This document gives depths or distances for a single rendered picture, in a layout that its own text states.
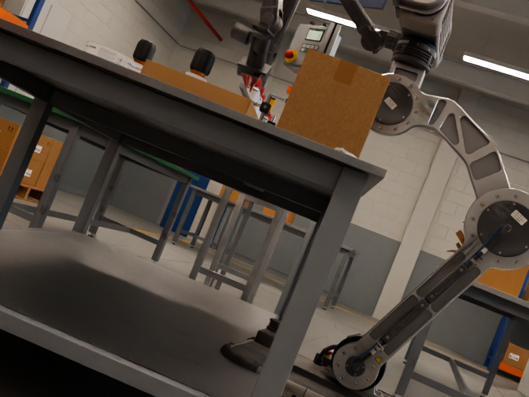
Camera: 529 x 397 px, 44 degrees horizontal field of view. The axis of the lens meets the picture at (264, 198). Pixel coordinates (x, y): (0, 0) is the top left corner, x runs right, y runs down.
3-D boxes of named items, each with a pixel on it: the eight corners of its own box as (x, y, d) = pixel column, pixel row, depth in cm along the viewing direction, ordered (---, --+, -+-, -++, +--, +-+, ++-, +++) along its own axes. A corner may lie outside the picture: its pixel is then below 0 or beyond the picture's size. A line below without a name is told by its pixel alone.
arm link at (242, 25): (275, 13, 201) (282, 21, 209) (243, -2, 204) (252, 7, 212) (257, 49, 202) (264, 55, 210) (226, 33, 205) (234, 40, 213)
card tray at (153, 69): (167, 103, 177) (172, 90, 177) (255, 138, 175) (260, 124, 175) (138, 74, 147) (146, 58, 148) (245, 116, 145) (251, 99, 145)
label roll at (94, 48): (116, 98, 267) (130, 65, 267) (126, 97, 248) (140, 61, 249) (70, 77, 259) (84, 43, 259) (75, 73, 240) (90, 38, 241)
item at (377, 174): (114, 128, 359) (116, 125, 359) (336, 218, 348) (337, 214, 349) (-150, -32, 150) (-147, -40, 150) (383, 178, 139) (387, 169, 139)
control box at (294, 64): (294, 73, 282) (310, 33, 283) (325, 79, 271) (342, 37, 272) (281, 63, 274) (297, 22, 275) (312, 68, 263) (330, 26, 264)
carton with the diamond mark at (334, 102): (278, 153, 207) (310, 76, 208) (349, 181, 204) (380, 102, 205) (271, 137, 177) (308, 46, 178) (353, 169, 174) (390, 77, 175)
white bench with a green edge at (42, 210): (87, 234, 555) (123, 147, 558) (162, 267, 535) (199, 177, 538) (-77, 205, 372) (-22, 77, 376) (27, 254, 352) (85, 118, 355)
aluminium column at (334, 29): (270, 173, 266) (331, 24, 269) (280, 177, 266) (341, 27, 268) (269, 172, 261) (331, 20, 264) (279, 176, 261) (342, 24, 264)
